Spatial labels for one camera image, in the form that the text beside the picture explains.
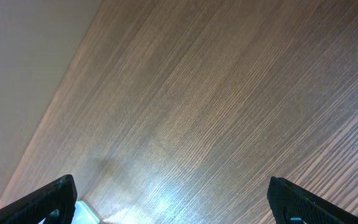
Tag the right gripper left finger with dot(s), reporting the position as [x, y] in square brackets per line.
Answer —
[52, 203]

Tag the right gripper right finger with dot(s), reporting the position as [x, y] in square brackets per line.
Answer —
[291, 203]

